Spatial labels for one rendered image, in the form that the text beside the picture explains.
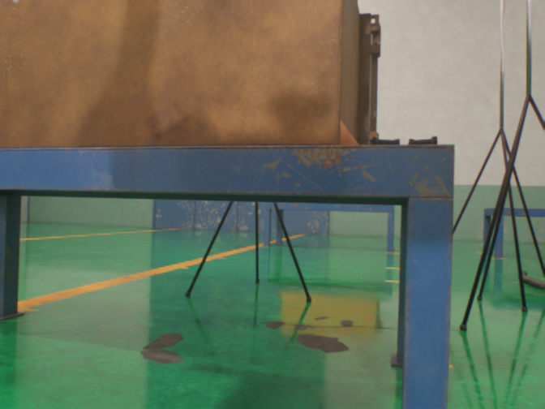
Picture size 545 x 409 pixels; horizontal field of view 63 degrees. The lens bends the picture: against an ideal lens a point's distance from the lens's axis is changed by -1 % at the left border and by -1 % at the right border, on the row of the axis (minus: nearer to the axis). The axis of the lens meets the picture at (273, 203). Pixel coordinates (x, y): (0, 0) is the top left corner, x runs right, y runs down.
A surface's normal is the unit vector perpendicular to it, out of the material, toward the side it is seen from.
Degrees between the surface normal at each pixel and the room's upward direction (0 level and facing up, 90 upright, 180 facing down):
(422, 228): 90
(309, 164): 90
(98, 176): 90
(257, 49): 90
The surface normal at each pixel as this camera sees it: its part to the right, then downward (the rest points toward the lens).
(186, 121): -0.25, -0.03
